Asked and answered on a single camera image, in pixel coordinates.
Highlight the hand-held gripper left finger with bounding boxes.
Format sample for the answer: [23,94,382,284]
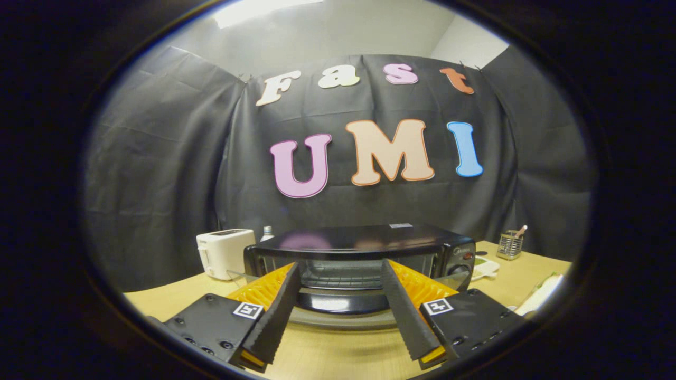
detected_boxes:
[161,262,302,370]

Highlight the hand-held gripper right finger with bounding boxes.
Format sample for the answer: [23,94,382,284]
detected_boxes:
[380,259,526,370]

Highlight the black toaster oven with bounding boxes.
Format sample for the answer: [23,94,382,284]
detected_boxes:
[227,223,476,331]

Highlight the white pop-up toaster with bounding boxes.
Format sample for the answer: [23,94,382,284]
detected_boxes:
[196,229,257,281]

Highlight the white divided grain dish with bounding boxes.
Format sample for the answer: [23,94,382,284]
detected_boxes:
[471,256,500,281]

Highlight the white plastic tray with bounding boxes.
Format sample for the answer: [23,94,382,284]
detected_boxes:
[515,273,565,317]

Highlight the wire mesh utensil holder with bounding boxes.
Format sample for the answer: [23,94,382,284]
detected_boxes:
[497,230,524,261]

